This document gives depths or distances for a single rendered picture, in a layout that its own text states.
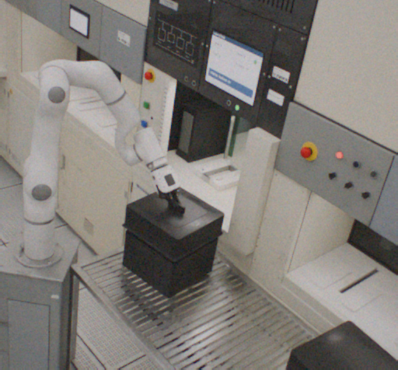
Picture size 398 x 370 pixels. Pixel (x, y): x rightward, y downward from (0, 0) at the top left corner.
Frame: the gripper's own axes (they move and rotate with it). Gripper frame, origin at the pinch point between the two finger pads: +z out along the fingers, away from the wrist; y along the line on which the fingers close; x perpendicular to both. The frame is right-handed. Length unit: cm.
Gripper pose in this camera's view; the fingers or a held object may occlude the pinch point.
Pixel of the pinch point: (175, 203)
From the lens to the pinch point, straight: 221.9
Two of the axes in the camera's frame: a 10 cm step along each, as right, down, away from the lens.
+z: 4.2, 9.1, -0.1
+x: -6.4, 3.1, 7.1
